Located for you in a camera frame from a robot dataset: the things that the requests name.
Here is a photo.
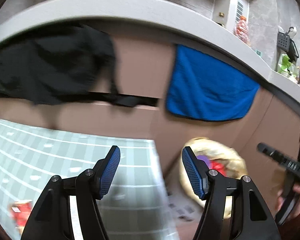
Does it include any black cloth on cabinet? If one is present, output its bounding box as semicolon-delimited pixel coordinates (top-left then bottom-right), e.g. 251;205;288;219
0;23;158;107

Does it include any green plant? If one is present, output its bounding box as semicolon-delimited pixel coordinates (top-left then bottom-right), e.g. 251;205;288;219
277;54;300;81

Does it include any red gold snack wrapper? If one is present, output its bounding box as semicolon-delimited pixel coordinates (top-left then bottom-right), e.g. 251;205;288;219
9;199;32;235

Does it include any green checked tablecloth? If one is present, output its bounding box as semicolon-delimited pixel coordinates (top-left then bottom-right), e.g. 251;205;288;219
0;119;179;239

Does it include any white wall water heater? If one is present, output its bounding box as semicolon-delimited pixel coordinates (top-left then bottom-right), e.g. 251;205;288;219
212;0;266;30

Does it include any orange red snack bag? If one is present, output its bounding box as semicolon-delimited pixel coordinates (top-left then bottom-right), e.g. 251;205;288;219
234;16;250;46

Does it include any blue towel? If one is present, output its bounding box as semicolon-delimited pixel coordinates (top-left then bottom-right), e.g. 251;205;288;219
166;44;260;122

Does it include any black perforated wall holder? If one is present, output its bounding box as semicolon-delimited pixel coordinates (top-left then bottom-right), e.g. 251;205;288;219
277;26;299;63

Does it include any grey kitchen countertop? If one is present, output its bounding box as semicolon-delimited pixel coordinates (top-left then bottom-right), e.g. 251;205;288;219
0;0;300;120

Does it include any person's right hand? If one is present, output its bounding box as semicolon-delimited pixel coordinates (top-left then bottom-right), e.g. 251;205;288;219
276;184;300;222

